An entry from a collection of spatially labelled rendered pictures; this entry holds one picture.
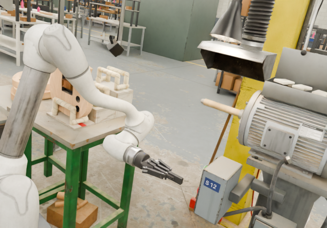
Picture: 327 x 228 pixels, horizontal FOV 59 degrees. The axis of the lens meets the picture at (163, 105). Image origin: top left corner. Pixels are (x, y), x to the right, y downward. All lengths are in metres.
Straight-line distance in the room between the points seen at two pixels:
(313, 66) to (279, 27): 0.89
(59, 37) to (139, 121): 0.57
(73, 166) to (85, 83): 0.61
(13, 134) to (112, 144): 0.42
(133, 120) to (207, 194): 0.51
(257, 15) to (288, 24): 0.84
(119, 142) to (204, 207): 0.50
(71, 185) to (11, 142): 0.50
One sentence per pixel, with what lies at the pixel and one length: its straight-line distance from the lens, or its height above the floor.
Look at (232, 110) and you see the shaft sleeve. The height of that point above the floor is 1.26.
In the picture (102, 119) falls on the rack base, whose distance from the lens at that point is 1.79.
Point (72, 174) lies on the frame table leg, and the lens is 1.64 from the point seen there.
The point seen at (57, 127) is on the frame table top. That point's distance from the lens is 1.70.
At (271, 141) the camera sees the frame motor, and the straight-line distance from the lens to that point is 1.19.
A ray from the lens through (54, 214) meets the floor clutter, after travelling 2.39.
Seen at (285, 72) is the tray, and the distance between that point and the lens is 1.34.
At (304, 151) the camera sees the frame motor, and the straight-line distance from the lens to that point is 1.20.
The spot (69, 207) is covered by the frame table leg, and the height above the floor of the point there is 0.53.
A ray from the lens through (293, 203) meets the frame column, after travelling 1.31.
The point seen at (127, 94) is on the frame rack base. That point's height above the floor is 1.08.
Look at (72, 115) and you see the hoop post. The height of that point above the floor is 1.00.
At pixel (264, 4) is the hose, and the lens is 1.33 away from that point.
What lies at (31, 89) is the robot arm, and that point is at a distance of 1.24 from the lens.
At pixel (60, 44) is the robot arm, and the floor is 1.48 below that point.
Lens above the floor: 1.66
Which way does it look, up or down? 19 degrees down
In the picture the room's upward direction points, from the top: 9 degrees clockwise
